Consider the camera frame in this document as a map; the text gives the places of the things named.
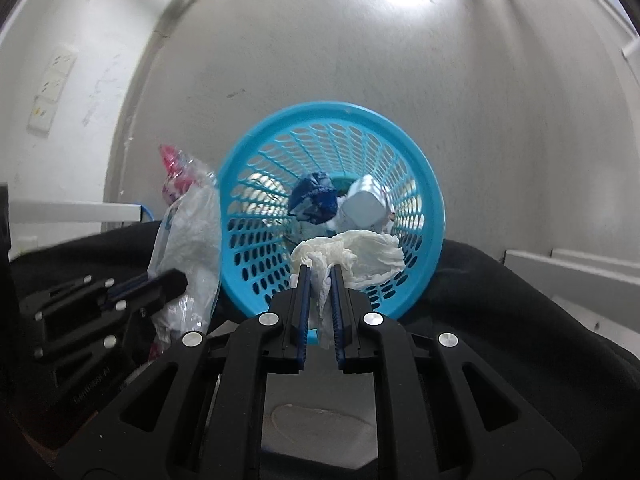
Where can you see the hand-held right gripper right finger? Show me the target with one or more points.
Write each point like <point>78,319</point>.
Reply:
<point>339,320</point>

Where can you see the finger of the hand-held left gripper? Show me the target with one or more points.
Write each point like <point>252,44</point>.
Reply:
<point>65,297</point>
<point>165,285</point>

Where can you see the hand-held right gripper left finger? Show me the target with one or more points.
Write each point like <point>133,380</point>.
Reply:
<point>303,320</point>

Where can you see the clear plastic bag pink print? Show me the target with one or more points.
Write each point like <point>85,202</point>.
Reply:
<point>190,230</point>

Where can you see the white tissue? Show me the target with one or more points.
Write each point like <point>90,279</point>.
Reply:
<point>370,255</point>

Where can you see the blue mesh plastic wastebasket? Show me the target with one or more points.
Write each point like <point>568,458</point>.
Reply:
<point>330,108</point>

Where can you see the pale blue box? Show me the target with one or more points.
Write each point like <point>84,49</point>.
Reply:
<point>362,205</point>

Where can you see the crumpled dark blue wrapper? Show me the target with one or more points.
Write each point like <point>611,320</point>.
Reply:
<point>315,200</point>

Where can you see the black pants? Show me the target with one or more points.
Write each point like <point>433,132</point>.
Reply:
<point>500,285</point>

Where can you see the white wall socket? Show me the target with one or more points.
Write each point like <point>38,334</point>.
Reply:
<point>51,89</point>
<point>62,63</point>

